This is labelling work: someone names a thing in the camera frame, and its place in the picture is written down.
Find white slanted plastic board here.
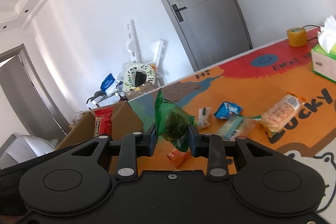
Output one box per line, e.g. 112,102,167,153
149,40,164,86

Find small orange candy packet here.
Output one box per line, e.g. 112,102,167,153
167,148,191,169

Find small clear cookie packet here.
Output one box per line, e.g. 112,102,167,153
195,107,211,130

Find white plastic shelf part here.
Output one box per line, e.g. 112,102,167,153
125,19,141,63

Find black door handle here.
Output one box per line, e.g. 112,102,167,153
172,4,187,22

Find brown cardboard box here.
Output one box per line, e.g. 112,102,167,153
58,101,143,149

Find red snack packet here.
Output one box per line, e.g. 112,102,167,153
94,107,113,137

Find seaweed cracker pack blue band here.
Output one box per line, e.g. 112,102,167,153
216,115,261,141

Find blue small snack packet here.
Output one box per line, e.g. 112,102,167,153
214,101,243,120

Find green snack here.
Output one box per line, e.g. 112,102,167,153
154,89,195,152

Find orange biscuit pack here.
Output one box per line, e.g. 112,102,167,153
257,93,306,138

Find yellow tape roll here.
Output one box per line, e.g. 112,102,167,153
286,27,308,47

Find blue plastic bag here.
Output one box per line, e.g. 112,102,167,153
100,73,116,93

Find green tissue box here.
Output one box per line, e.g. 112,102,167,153
311,16,336,82

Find colourful cat table mat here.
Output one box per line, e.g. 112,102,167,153
109,28,336,214

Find grey side door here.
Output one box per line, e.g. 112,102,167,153
1,44,70,141

